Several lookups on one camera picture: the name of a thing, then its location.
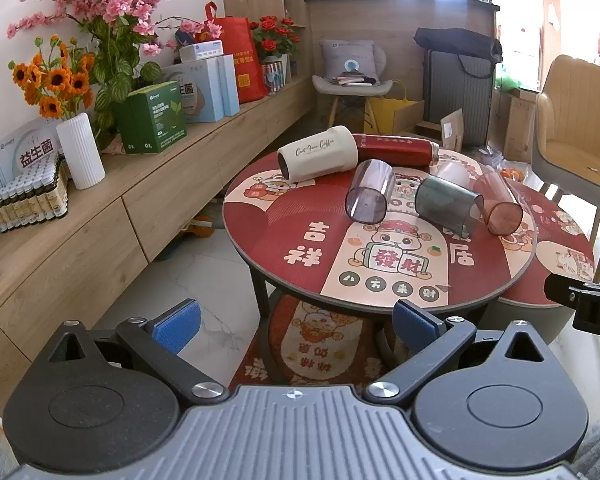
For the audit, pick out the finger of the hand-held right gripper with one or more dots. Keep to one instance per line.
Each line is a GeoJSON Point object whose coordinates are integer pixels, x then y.
{"type": "Point", "coordinates": [562, 290]}

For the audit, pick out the grey shell chair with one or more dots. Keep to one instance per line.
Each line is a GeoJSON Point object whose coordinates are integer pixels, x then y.
{"type": "Point", "coordinates": [352, 87]}

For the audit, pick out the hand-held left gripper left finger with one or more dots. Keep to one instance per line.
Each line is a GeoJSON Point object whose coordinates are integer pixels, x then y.
{"type": "Point", "coordinates": [177, 327]}

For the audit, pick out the light blue product box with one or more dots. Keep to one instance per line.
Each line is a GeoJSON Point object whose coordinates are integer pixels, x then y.
{"type": "Point", "coordinates": [207, 90]}

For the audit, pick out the grey ribbed suitcase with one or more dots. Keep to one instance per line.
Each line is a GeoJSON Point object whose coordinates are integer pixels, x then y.
{"type": "Point", "coordinates": [457, 105]}

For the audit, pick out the clear grey plastic cup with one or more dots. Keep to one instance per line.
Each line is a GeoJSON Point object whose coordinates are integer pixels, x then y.
{"type": "Point", "coordinates": [370, 192]}

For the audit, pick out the orange sunflowers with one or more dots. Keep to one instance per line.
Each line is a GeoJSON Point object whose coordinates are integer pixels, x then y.
{"type": "Point", "coordinates": [55, 82]}

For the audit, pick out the white ribbed vase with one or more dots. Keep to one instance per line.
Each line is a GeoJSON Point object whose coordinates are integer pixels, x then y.
{"type": "Point", "coordinates": [81, 152]}

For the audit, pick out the small round red printed table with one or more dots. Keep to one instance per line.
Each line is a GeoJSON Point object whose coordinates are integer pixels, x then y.
{"type": "Point", "coordinates": [555, 240]}

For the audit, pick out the beige upholstered chair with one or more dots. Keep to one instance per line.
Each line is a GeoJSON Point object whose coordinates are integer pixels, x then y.
{"type": "Point", "coordinates": [575, 130]}

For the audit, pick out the small white box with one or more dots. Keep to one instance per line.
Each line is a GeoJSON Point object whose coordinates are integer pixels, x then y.
{"type": "Point", "coordinates": [202, 51]}

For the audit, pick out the clear white plastic cup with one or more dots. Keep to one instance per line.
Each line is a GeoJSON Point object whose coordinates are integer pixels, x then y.
{"type": "Point", "coordinates": [455, 172]}

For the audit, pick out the green product box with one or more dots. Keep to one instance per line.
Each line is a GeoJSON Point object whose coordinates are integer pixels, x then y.
{"type": "Point", "coordinates": [152, 120]}

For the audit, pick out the brown cardboard box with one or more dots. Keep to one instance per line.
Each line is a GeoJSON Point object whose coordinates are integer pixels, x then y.
{"type": "Point", "coordinates": [520, 125]}

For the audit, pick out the white and blue product box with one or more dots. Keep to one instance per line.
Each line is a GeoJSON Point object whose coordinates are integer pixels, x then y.
{"type": "Point", "coordinates": [27, 147]}

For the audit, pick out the black bag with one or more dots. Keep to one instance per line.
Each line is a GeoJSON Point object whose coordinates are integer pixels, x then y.
{"type": "Point", "coordinates": [455, 42]}

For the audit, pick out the grey cushion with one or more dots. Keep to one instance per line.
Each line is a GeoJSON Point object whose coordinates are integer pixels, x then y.
{"type": "Point", "coordinates": [347, 60]}

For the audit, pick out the yellow paper bag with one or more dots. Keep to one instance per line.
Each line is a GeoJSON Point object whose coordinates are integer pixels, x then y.
{"type": "Point", "coordinates": [395, 112]}

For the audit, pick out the cream cup with script print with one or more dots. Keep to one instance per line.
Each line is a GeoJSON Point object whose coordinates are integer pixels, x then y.
{"type": "Point", "coordinates": [317, 155]}

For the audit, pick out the red thermos bottle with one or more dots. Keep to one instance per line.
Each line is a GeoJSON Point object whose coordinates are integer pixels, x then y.
{"type": "Point", "coordinates": [397, 150]}

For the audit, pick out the dark green plastic cup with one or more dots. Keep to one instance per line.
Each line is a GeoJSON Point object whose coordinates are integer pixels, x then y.
{"type": "Point", "coordinates": [445, 205]}

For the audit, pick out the red tote bag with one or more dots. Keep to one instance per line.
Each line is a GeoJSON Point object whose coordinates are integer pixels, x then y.
{"type": "Point", "coordinates": [242, 55]}

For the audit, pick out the clear red plastic cup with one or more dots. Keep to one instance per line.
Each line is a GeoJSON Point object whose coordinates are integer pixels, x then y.
{"type": "Point", "coordinates": [500, 205]}

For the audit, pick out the large round red printed table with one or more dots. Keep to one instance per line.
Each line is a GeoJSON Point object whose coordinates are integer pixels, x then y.
{"type": "Point", "coordinates": [300, 220]}

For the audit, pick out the flat cardboard piece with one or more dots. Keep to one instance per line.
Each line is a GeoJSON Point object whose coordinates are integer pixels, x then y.
{"type": "Point", "coordinates": [452, 130]}

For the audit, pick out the red rose bouquet in pot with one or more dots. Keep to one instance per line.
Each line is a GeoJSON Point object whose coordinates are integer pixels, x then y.
{"type": "Point", "coordinates": [275, 40]}

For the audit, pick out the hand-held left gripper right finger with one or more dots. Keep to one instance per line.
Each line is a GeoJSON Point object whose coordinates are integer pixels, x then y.
{"type": "Point", "coordinates": [412, 322]}

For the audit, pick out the tray of small brown bottles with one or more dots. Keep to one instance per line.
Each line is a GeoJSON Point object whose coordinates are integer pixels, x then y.
{"type": "Point", "coordinates": [30, 197]}

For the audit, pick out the red printed rug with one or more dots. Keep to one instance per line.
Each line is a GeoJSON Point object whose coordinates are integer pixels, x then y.
{"type": "Point", "coordinates": [305, 340]}

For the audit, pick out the wooden sideboard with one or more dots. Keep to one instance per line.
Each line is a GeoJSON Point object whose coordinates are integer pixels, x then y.
{"type": "Point", "coordinates": [130, 200]}

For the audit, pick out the green leafy plant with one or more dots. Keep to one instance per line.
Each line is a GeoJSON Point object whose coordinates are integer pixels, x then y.
{"type": "Point", "coordinates": [115, 67]}

